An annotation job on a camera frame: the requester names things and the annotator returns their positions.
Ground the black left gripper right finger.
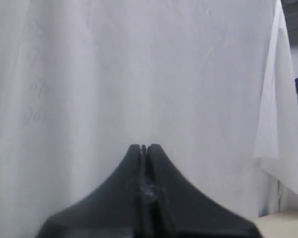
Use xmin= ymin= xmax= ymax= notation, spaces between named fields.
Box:
xmin=147 ymin=144 xmax=262 ymax=238

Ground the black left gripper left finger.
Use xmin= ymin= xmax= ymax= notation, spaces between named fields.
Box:
xmin=37 ymin=145 xmax=145 ymax=238

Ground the white curtain backdrop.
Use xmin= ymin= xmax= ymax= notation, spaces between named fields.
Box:
xmin=0 ymin=0 xmax=298 ymax=238

